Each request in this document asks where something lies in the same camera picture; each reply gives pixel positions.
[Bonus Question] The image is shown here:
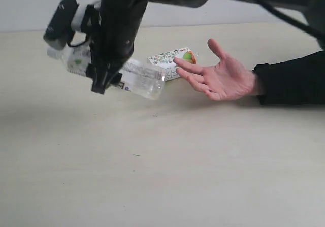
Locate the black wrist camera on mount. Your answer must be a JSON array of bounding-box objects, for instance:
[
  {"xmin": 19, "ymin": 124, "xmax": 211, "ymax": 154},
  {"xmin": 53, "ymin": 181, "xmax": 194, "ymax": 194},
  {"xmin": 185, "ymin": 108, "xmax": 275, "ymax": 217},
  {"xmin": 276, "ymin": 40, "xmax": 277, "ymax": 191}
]
[{"xmin": 43, "ymin": 0, "xmax": 101, "ymax": 51}]

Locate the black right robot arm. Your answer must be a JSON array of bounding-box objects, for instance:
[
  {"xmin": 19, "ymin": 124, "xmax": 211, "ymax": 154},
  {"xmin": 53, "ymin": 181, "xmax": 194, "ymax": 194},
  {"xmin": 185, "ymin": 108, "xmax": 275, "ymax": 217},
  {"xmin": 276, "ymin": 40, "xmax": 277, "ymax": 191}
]
[{"xmin": 89, "ymin": 0, "xmax": 324, "ymax": 94}]

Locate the clear bottle floral orange label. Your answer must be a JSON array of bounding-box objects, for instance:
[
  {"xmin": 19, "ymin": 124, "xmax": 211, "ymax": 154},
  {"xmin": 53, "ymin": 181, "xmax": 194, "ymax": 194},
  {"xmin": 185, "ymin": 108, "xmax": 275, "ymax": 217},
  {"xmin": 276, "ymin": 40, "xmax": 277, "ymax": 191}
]
[{"xmin": 148, "ymin": 47, "xmax": 198, "ymax": 81}]

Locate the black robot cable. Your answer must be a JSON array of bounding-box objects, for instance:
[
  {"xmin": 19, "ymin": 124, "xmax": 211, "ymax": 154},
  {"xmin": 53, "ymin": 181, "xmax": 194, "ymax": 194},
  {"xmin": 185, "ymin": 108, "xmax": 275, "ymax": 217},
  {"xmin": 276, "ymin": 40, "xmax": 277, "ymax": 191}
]
[{"xmin": 248, "ymin": 0, "xmax": 325, "ymax": 39}]

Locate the clear bottle white barcode label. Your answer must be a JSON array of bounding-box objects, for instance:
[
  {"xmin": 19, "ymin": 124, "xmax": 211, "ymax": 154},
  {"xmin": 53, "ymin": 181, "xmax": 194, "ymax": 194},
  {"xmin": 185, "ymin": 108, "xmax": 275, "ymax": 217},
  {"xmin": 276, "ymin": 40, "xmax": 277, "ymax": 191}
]
[{"xmin": 47, "ymin": 46, "xmax": 166, "ymax": 100}]

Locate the bare open human hand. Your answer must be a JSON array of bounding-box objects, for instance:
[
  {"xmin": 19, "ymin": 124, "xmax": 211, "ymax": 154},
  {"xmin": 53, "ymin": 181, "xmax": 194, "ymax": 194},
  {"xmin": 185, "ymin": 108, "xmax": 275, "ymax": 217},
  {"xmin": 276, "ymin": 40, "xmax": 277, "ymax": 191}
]
[{"xmin": 174, "ymin": 39, "xmax": 264, "ymax": 101}]

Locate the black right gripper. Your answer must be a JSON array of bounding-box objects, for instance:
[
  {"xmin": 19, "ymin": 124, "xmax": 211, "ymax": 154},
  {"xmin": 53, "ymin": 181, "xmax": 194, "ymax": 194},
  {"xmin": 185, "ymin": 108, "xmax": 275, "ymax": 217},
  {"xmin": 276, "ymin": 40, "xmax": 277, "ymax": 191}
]
[{"xmin": 86, "ymin": 0, "xmax": 148, "ymax": 94}]

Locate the black sleeved human forearm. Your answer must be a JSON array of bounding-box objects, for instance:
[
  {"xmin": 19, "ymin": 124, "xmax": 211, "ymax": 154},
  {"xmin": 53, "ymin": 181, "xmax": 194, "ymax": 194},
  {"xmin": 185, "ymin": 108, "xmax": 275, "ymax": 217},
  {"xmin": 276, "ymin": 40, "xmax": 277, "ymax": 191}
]
[{"xmin": 253, "ymin": 51, "xmax": 324, "ymax": 105}]

